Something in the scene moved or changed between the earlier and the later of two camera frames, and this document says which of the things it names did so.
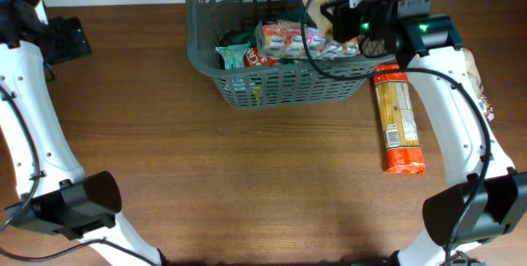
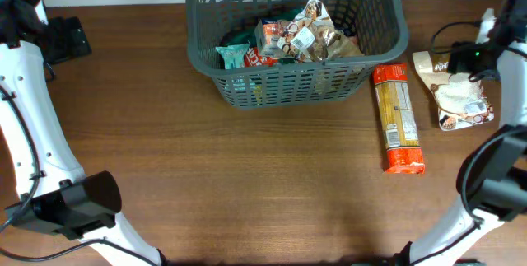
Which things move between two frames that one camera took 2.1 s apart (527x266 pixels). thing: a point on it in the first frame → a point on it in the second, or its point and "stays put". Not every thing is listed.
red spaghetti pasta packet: (403, 153) stays put
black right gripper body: (367, 19) → (469, 58)
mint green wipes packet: (233, 55) stays put
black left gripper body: (62, 43) stays put
